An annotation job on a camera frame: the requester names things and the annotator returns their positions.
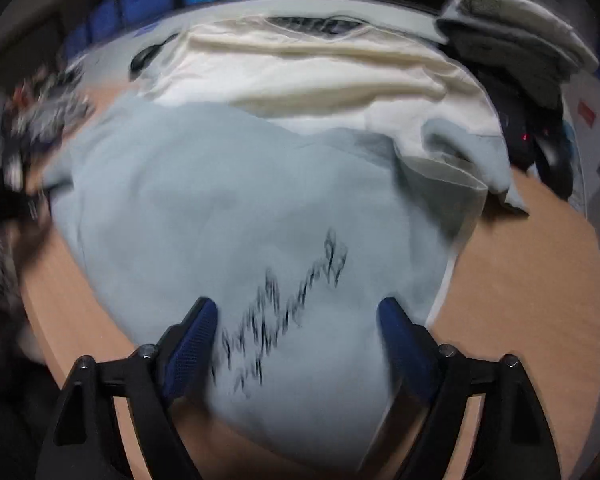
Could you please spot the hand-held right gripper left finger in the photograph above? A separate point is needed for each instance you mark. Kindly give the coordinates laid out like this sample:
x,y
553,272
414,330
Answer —
x,y
192,342

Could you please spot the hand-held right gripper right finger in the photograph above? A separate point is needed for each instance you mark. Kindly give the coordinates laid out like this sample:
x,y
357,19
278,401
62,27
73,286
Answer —
x,y
402,342

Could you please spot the light blue printed shirt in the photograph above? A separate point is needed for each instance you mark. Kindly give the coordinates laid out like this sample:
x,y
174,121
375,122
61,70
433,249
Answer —
x,y
240,200

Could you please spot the stack of grey folded clothes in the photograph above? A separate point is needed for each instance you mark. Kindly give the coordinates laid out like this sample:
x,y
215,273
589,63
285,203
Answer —
x,y
517,35

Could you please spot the black computer mouse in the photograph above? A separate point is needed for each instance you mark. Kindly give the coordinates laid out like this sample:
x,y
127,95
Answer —
x,y
145,57

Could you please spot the black device with red light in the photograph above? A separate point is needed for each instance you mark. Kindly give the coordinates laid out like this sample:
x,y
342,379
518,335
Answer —
x,y
535,130

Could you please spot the cream white garment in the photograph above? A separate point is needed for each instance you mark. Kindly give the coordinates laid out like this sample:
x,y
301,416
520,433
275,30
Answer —
x,y
305,77

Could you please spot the black keyboard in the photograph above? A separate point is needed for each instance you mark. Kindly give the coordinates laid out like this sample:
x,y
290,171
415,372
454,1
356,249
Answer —
x,y
320,24

